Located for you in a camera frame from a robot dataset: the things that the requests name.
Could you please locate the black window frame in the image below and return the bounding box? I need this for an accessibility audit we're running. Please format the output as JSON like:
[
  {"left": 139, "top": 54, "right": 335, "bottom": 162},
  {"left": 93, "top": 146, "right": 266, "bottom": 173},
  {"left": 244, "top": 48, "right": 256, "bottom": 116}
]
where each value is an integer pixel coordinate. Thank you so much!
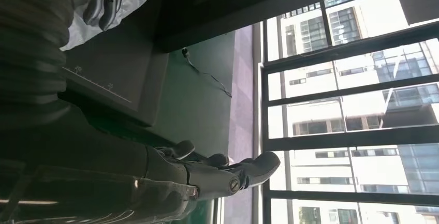
[{"left": 252, "top": 0, "right": 439, "bottom": 224}]

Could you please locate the black scanner base plate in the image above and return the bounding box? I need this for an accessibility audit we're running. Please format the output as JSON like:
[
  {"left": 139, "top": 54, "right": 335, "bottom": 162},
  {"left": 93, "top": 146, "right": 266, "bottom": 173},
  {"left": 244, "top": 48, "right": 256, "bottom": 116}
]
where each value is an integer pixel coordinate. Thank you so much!
[{"left": 60, "top": 0, "right": 170, "bottom": 128}]

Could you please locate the building outside window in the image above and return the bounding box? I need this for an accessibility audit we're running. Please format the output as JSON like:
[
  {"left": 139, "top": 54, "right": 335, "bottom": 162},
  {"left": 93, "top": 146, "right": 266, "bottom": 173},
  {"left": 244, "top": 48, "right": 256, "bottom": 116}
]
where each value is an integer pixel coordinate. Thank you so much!
[{"left": 266, "top": 0, "right": 439, "bottom": 224}]

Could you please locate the black scanner column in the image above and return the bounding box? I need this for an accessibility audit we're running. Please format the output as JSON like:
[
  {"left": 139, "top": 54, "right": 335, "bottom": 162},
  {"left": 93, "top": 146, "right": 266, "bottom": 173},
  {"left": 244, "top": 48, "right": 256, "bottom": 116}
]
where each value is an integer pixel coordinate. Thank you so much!
[{"left": 154, "top": 0, "right": 393, "bottom": 54}]

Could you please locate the thin black power cable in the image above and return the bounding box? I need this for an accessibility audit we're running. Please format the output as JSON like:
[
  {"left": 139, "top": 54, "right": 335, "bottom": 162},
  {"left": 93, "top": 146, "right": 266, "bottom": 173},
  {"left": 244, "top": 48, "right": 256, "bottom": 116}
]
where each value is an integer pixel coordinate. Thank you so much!
[{"left": 181, "top": 47, "right": 233, "bottom": 99}]

